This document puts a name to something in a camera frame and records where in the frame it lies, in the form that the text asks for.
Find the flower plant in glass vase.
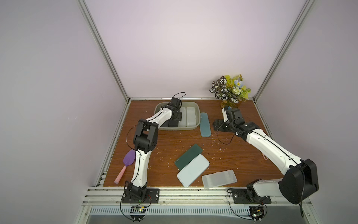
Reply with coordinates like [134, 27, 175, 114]
[209, 74, 251, 108]

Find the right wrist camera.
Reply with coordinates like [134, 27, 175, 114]
[222, 106, 231, 122]

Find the aluminium front rail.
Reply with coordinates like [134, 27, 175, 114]
[82, 187, 312, 207]

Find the teal blue pencil case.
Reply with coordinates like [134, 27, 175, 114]
[200, 113, 211, 138]

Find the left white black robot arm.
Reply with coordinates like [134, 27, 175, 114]
[126, 97, 182, 201]

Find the dark grey pencil case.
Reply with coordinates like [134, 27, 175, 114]
[160, 120, 179, 128]

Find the left electronics board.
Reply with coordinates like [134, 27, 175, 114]
[130, 206, 147, 222]

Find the grey-green plastic storage box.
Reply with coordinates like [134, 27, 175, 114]
[159, 101, 201, 131]

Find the dark green pencil case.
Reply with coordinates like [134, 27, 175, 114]
[174, 144, 203, 170]

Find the electronics board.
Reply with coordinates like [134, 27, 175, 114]
[130, 206, 147, 222]
[249, 206, 265, 222]

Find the right electronics board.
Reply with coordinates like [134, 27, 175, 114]
[249, 206, 265, 222]

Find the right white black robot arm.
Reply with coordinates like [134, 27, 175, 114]
[213, 107, 319, 204]

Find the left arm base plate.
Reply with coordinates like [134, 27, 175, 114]
[121, 188, 160, 204]

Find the translucent white pencil case front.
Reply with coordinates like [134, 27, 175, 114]
[202, 170, 237, 189]

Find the purple pink spatula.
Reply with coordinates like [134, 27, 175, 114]
[114, 149, 136, 184]

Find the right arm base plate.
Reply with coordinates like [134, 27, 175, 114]
[229, 189, 272, 204]

